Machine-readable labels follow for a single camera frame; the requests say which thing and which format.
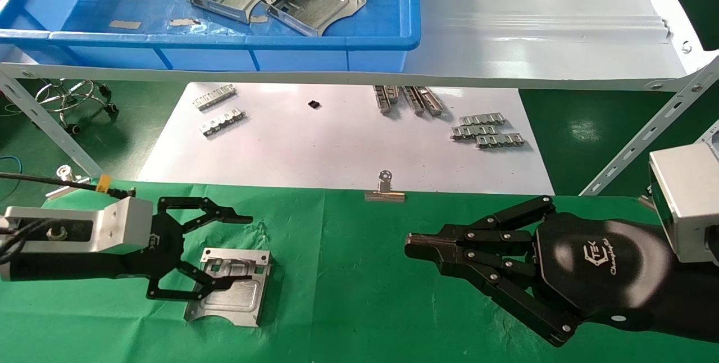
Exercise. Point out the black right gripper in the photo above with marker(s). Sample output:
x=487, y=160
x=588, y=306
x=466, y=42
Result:
x=606, y=273

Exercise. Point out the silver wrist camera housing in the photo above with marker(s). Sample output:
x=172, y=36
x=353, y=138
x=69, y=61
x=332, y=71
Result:
x=688, y=200
x=121, y=225

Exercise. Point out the silver binder clip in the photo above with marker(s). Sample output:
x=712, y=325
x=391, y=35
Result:
x=66, y=172
x=385, y=194

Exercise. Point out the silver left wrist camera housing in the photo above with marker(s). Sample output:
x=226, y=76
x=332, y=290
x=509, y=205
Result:
x=121, y=225

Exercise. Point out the small black block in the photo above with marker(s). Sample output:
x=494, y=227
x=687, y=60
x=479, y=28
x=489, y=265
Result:
x=314, y=104

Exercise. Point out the green table cloth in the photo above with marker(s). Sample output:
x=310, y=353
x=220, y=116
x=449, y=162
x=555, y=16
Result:
x=337, y=273

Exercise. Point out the grooved metal rail piece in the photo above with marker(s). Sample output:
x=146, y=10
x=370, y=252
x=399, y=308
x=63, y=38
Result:
x=413, y=100
x=386, y=98
x=432, y=101

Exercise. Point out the notched metal strip part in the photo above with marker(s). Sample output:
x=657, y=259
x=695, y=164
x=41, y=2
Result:
x=482, y=119
x=474, y=131
x=500, y=140
x=222, y=122
x=213, y=96

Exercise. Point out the stool base with casters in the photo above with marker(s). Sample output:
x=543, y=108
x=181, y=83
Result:
x=66, y=95

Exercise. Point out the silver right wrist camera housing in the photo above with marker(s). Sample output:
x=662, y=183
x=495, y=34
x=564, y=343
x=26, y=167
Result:
x=688, y=200

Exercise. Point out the grey tape patch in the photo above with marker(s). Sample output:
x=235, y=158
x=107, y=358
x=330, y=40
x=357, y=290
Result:
x=184, y=21
x=258, y=17
x=124, y=24

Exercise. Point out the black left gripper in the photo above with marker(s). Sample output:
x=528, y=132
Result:
x=165, y=250

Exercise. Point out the grey metal shelf rack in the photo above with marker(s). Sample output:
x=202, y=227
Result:
x=533, y=26

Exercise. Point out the blue plastic bin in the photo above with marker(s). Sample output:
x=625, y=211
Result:
x=337, y=59

